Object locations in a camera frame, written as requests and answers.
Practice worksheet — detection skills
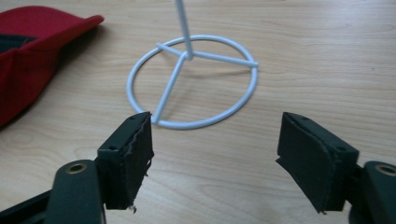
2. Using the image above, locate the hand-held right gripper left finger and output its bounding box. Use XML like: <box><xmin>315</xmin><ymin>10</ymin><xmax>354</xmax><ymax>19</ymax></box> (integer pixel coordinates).
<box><xmin>94</xmin><ymin>111</ymin><xmax>155</xmax><ymax>215</ymax></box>

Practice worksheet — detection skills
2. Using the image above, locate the red baseball cap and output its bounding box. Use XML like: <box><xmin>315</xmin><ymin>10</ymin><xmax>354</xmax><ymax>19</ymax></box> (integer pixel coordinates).
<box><xmin>0</xmin><ymin>5</ymin><xmax>106</xmax><ymax>129</ymax></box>

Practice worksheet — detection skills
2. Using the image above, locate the white wire hat stand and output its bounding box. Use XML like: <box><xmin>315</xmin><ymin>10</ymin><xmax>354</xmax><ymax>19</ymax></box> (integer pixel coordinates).
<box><xmin>125</xmin><ymin>0</ymin><xmax>260</xmax><ymax>131</ymax></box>

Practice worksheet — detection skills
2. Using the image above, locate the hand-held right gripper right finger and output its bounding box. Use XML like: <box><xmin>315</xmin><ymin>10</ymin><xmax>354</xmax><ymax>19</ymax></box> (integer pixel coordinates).
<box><xmin>275</xmin><ymin>111</ymin><xmax>361</xmax><ymax>215</ymax></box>

